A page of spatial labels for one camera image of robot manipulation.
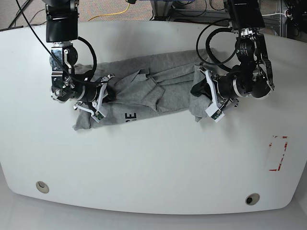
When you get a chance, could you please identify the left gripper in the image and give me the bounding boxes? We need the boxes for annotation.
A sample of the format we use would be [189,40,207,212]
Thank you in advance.
[190,67,238,112]

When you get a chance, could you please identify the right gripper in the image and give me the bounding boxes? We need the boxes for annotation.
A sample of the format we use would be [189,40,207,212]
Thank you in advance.
[73,74,116,117]

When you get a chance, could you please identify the grey t-shirt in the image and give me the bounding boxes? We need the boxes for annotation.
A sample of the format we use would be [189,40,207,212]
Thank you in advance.
[73,50,213,130]

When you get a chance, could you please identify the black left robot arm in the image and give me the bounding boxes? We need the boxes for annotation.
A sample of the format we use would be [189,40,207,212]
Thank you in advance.
[190,0,274,121]

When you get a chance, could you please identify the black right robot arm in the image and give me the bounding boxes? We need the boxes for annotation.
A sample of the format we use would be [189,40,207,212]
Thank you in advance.
[44,0,115,122]

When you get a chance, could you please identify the red tape rectangle marking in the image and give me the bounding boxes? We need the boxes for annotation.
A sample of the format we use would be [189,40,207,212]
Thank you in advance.
[266,136,288,172]

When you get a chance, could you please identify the left table grommet hole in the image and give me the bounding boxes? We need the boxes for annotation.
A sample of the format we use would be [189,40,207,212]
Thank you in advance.
[36,181,49,194]

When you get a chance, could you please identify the table grommet hole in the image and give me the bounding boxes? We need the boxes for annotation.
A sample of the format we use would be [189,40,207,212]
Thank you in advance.
[36,181,49,194]
[245,193,260,206]

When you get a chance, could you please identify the right table grommet hole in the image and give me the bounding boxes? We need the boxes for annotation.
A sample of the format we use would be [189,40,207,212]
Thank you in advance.
[245,193,260,206]

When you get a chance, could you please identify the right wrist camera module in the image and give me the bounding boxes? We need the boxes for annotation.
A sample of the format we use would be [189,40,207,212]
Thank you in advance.
[91,111,105,123]

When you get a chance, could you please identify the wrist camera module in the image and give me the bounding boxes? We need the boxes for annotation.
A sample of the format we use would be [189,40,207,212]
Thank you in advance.
[91,111,105,123]
[205,104,225,123]

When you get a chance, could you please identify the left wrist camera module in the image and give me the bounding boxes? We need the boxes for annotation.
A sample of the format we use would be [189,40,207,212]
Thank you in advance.
[205,104,225,123]

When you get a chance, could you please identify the yellow cable on floor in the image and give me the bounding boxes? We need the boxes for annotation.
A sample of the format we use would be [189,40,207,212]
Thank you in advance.
[88,0,136,21]

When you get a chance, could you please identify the aluminium frame structure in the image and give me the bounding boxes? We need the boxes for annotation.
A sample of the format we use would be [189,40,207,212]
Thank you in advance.
[149,0,290,37]

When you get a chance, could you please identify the white cable on floor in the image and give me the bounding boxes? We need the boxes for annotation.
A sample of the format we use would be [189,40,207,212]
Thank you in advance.
[262,10,286,17]

